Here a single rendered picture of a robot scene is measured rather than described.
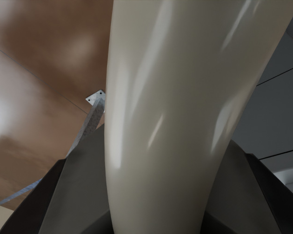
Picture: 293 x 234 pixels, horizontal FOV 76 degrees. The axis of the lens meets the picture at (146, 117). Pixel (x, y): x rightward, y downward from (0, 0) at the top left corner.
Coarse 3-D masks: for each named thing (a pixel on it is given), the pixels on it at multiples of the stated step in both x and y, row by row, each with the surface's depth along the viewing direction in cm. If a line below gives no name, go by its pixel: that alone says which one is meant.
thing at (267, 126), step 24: (288, 48) 86; (264, 72) 87; (288, 72) 78; (264, 96) 79; (288, 96) 71; (240, 120) 80; (264, 120) 72; (288, 120) 66; (240, 144) 73; (264, 144) 67; (288, 144) 61; (288, 168) 57
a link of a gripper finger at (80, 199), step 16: (80, 144) 10; (96, 144) 10; (80, 160) 9; (96, 160) 9; (64, 176) 8; (80, 176) 8; (96, 176) 8; (64, 192) 7; (80, 192) 7; (96, 192) 7; (48, 208) 7; (64, 208) 7; (80, 208) 7; (96, 208) 7; (48, 224) 6; (64, 224) 6; (80, 224) 6; (96, 224) 6
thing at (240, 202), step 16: (224, 160) 8; (240, 160) 8; (224, 176) 8; (240, 176) 8; (224, 192) 7; (240, 192) 7; (256, 192) 7; (208, 208) 6; (224, 208) 6; (240, 208) 6; (256, 208) 6; (208, 224) 7; (224, 224) 6; (240, 224) 6; (256, 224) 6; (272, 224) 6
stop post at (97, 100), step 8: (96, 96) 160; (104, 96) 159; (96, 104) 155; (104, 104) 160; (96, 112) 149; (88, 120) 142; (96, 120) 146; (88, 128) 137; (80, 136) 130; (72, 144) 130
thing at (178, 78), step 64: (128, 0) 3; (192, 0) 2; (256, 0) 2; (128, 64) 3; (192, 64) 2; (256, 64) 3; (128, 128) 3; (192, 128) 3; (128, 192) 4; (192, 192) 4
